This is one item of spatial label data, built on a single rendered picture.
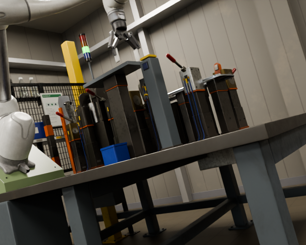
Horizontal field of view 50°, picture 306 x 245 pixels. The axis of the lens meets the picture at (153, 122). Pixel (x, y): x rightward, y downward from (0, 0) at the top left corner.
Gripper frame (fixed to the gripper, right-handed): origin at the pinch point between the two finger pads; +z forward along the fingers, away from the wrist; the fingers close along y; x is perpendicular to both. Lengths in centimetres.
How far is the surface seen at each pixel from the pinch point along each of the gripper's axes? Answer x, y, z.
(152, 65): -18.2, -2.1, 10.3
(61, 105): 111, 15, -6
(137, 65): -5.9, -0.1, 5.3
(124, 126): 9.0, -6.2, 32.7
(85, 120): 44.5, -6.6, 20.8
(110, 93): 13.2, -6.8, 13.6
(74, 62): 148, 59, -57
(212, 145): -69, -37, 52
